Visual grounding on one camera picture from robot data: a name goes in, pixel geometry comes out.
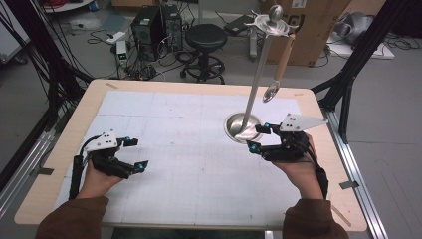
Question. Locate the white device with green display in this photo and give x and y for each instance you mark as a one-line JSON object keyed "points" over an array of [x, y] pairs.
{"points": [[121, 53]]}

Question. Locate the black metal frame stand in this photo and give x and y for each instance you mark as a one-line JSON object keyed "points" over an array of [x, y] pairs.
{"points": [[355, 63]]}

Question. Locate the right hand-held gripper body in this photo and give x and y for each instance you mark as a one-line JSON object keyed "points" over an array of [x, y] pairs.
{"points": [[288, 149]]}

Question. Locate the large black computer tower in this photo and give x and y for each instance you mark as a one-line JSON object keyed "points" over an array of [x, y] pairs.
{"points": [[147, 36]]}

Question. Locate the grey tape piece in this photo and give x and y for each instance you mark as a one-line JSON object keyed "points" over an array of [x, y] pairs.
{"points": [[349, 185], [45, 171]]}

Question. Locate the black flat laptop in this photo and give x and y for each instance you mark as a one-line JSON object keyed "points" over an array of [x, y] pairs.
{"points": [[237, 25]]}

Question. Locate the silver grey bag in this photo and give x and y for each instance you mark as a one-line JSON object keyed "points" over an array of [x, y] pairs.
{"points": [[356, 26]]}

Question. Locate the brown cardboard box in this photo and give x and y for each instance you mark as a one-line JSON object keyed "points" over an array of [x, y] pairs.
{"points": [[312, 36]]}

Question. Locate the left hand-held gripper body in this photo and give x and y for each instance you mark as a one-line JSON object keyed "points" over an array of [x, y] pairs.
{"points": [[109, 164]]}

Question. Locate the white grid mat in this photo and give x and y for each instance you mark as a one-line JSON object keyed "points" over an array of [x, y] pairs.
{"points": [[185, 172]]}

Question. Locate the person's left hand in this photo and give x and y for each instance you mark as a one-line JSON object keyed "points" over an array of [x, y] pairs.
{"points": [[96, 186]]}

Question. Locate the black round stool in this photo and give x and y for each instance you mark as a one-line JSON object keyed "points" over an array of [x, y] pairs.
{"points": [[205, 38]]}

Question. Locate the metal utensil stand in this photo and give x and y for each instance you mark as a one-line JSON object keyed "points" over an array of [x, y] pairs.
{"points": [[256, 83]]}

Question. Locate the person's right hand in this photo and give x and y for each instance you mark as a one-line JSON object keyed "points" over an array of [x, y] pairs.
{"points": [[303, 179]]}

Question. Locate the narrow black computer tower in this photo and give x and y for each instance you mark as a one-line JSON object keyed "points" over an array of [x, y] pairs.
{"points": [[172, 28]]}

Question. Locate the white power strip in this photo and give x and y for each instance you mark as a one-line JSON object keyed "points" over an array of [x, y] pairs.
{"points": [[115, 37]]}

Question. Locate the white round table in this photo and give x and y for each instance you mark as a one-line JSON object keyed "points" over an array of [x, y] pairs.
{"points": [[66, 6]]}

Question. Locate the aluminium rail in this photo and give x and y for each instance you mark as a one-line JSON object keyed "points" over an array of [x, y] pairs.
{"points": [[23, 172], [355, 172]]}

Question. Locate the long tan tape strip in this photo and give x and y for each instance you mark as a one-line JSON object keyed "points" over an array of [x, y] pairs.
{"points": [[341, 215]]}

